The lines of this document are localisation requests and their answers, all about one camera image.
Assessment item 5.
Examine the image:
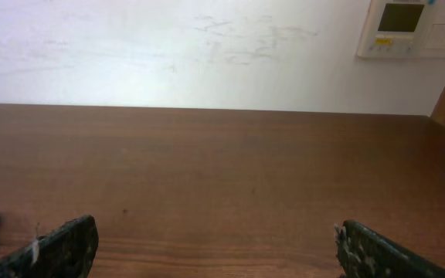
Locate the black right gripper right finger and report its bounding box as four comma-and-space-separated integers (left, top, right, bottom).
335, 220, 445, 278

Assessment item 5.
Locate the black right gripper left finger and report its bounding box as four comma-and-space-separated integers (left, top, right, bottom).
0, 215, 99, 278

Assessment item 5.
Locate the white wall control panel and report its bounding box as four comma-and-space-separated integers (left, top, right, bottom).
356, 0, 445, 59

